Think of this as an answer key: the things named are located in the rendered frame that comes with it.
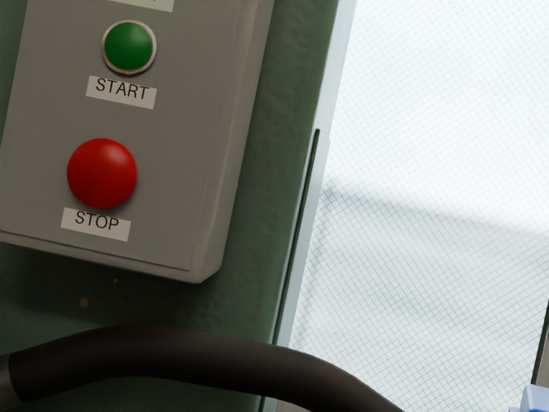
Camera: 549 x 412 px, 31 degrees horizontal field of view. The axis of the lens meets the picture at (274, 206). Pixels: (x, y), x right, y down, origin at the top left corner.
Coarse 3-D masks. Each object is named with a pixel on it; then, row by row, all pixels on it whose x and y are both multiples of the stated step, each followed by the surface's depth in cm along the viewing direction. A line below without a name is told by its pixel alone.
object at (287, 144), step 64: (0, 0) 49; (320, 0) 47; (0, 64) 49; (320, 64) 48; (0, 128) 49; (256, 128) 48; (320, 128) 55; (256, 192) 48; (0, 256) 49; (256, 256) 48; (0, 320) 49; (64, 320) 49; (128, 320) 49; (192, 320) 48; (256, 320) 48; (128, 384) 49; (192, 384) 49
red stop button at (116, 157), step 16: (96, 144) 41; (112, 144) 41; (80, 160) 41; (96, 160) 41; (112, 160) 41; (128, 160) 41; (80, 176) 41; (96, 176) 41; (112, 176) 41; (128, 176) 41; (80, 192) 42; (96, 192) 41; (112, 192) 41; (128, 192) 42
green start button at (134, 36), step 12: (120, 24) 42; (132, 24) 42; (144, 24) 42; (108, 36) 42; (120, 36) 41; (132, 36) 41; (144, 36) 41; (108, 48) 42; (120, 48) 41; (132, 48) 41; (144, 48) 41; (156, 48) 42; (108, 60) 42; (120, 60) 42; (132, 60) 41; (144, 60) 42; (120, 72) 42; (132, 72) 42
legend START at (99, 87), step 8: (96, 80) 42; (104, 80) 42; (112, 80) 42; (88, 88) 42; (96, 88) 42; (104, 88) 42; (112, 88) 42; (120, 88) 42; (128, 88) 42; (136, 88) 42; (144, 88) 42; (152, 88) 42; (96, 96) 42; (104, 96) 42; (112, 96) 42; (120, 96) 42; (128, 96) 42; (136, 96) 42; (144, 96) 42; (152, 96) 42; (128, 104) 42; (136, 104) 42; (144, 104) 42; (152, 104) 42
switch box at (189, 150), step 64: (64, 0) 42; (192, 0) 42; (256, 0) 42; (64, 64) 42; (192, 64) 42; (256, 64) 45; (64, 128) 42; (128, 128) 42; (192, 128) 42; (0, 192) 43; (64, 192) 43; (192, 192) 42; (64, 256) 43; (128, 256) 42; (192, 256) 42
